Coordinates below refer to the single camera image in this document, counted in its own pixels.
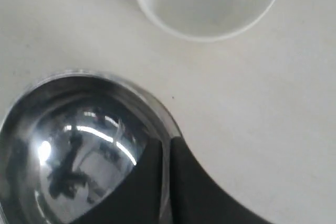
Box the white floral ceramic bowl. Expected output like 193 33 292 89
136 0 275 42

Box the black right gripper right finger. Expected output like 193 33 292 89
170 137 268 224

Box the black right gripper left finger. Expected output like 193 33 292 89
73 139 163 224

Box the ribbed steel bowl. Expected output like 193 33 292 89
1 70 181 223

